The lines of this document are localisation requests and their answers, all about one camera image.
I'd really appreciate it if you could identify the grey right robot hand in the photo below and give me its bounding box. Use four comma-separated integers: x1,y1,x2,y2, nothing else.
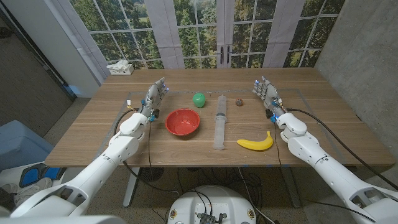
252,75,287,124

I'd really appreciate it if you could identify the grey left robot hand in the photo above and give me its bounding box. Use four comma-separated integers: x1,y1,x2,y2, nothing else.
138,77,170,122

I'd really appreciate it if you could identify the large clear plastic syringe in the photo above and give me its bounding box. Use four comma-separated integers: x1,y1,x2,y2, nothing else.
212,95,228,151

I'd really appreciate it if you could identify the red plastic bowl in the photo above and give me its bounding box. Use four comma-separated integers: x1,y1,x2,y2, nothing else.
165,108,201,136

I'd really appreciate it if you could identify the green toy apple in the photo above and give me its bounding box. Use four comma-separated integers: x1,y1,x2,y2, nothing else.
192,92,206,109

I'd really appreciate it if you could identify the yellow toy banana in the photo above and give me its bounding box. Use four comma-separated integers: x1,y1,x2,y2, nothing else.
236,130,274,152

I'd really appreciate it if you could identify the white tissue box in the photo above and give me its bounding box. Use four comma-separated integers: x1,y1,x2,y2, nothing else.
106,60,135,76

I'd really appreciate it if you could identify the black round floor base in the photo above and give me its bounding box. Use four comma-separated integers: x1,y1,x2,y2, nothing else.
138,167,165,183

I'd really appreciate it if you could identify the printed window backdrop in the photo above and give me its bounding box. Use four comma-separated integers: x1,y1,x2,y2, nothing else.
51,0,346,85

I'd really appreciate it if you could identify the white table leg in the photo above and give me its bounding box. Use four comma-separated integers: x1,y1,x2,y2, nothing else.
123,167,141,208

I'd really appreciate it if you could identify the grey table leg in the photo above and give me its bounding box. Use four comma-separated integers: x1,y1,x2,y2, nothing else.
279,167,302,208

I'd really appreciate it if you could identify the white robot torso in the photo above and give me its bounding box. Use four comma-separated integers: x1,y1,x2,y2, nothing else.
167,185,257,224

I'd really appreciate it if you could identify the blue plastic bin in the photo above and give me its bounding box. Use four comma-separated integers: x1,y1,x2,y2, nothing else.
0,119,55,172

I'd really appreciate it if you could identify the blue and black foot pedal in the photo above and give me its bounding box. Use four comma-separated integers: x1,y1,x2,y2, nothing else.
19,163,68,189

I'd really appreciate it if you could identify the grey sneaker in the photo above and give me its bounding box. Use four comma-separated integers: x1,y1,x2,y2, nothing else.
0,182,19,195
14,177,53,206

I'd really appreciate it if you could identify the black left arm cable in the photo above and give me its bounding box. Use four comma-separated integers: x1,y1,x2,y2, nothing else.
113,108,181,195

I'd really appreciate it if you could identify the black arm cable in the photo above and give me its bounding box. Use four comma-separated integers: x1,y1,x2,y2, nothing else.
113,108,181,195
287,108,398,190

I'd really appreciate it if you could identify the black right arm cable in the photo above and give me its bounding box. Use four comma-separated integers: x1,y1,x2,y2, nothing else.
287,108,398,190

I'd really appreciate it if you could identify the white floor cable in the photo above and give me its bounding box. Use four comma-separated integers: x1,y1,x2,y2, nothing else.
238,167,276,224

